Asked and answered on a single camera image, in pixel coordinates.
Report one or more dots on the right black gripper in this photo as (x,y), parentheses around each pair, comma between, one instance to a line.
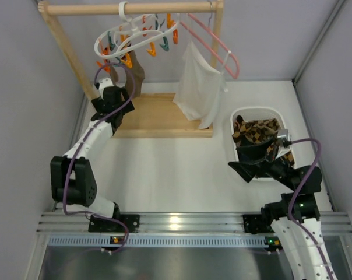
(258,163)

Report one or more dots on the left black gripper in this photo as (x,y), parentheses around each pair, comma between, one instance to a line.
(118,95)

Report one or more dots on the plain brown sock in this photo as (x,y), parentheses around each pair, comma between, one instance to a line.
(138,74)

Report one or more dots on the white round clip hanger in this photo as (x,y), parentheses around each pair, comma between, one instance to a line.
(135,32)

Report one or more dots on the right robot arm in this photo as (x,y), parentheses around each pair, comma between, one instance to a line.
(295,219)

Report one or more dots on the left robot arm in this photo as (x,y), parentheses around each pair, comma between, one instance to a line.
(103,174)

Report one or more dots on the pile of socks in basket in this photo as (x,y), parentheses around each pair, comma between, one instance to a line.
(258,131)

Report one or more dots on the pink clothes hanger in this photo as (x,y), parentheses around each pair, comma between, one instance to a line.
(218,50)

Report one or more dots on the white plastic laundry basket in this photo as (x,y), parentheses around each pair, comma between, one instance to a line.
(257,113)

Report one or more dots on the wooden clothes rack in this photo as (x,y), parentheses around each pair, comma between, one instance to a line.
(156,116)

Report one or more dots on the white hanging garment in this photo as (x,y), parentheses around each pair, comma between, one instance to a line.
(200,87)

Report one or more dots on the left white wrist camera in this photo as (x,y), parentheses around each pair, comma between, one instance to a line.
(101,85)

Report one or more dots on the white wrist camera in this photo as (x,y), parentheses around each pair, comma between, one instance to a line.
(101,85)
(284,138)

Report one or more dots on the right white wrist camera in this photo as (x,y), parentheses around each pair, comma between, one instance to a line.
(284,138)

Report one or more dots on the aluminium mounting rail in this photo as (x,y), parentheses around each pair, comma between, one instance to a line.
(195,230)

